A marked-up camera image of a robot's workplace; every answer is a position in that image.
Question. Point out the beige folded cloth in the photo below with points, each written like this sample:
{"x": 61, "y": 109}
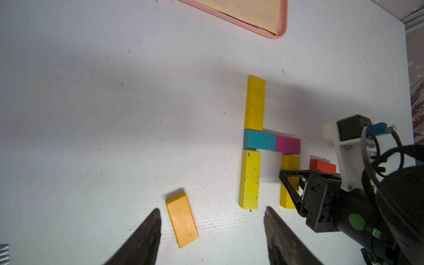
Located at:
{"x": 269, "y": 16}

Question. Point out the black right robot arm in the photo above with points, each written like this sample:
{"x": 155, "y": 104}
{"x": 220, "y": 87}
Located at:
{"x": 384, "y": 237}

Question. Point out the teal small block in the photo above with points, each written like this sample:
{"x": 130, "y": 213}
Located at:
{"x": 254, "y": 139}

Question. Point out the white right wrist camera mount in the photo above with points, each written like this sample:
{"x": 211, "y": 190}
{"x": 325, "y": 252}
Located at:
{"x": 345, "y": 136}

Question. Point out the orange small block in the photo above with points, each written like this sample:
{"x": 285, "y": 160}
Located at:
{"x": 182, "y": 220}

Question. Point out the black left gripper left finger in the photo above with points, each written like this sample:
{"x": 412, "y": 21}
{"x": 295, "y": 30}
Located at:
{"x": 142, "y": 246}

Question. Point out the pink tray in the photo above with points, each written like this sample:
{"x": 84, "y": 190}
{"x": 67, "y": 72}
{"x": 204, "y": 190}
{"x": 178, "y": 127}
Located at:
{"x": 232, "y": 20}

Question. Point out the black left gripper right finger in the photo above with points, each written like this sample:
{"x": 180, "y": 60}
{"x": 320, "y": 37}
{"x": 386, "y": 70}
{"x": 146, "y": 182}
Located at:
{"x": 284, "y": 247}

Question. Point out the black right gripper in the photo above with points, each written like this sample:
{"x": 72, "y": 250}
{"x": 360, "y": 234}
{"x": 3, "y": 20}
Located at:
{"x": 321, "y": 202}

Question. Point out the yellow long block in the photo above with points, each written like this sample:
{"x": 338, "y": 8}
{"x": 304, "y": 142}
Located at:
{"x": 250, "y": 175}

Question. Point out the red small block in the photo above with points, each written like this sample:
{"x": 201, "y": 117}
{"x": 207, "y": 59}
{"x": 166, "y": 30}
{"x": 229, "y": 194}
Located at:
{"x": 322, "y": 166}

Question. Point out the magenta block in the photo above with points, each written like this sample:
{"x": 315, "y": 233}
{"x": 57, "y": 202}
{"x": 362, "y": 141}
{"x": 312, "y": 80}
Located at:
{"x": 288, "y": 145}

